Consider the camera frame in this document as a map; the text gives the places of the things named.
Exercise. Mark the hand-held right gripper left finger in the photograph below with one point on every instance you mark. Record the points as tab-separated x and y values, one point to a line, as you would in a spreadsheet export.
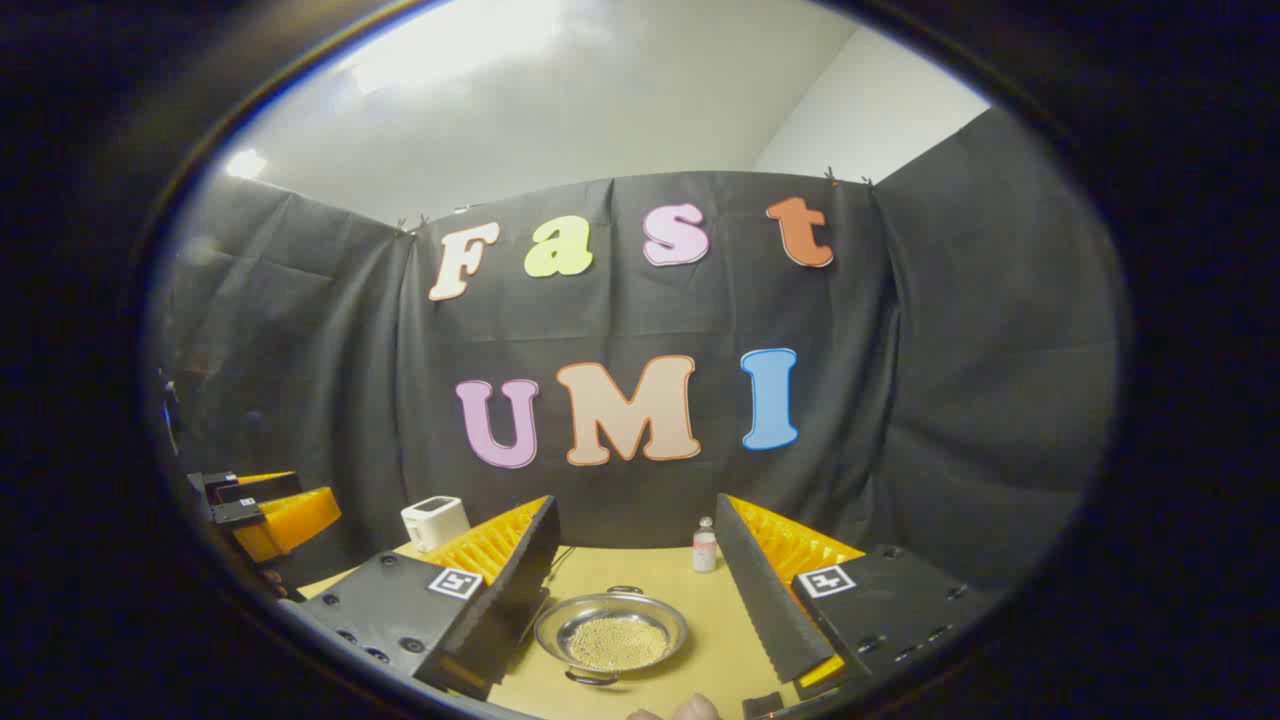
500	610

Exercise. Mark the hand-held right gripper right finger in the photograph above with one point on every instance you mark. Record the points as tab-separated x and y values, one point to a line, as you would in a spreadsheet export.
765	600

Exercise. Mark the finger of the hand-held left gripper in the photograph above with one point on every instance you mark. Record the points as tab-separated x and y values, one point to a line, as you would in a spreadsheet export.
255	491
295	525

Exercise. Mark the stainless steel pot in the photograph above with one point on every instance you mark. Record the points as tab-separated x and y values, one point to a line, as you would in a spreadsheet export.
610	605

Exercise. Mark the clear bottle with pink label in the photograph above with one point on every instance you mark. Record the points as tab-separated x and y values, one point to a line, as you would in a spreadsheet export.
705	550

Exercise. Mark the white toaster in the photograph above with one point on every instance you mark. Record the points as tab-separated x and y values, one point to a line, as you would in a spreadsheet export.
435	522

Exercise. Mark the pile of yellow soybeans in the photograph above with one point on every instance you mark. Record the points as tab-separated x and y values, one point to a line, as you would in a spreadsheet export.
618	643

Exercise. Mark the black backdrop cloth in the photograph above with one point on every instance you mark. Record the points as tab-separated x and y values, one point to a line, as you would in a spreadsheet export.
900	400

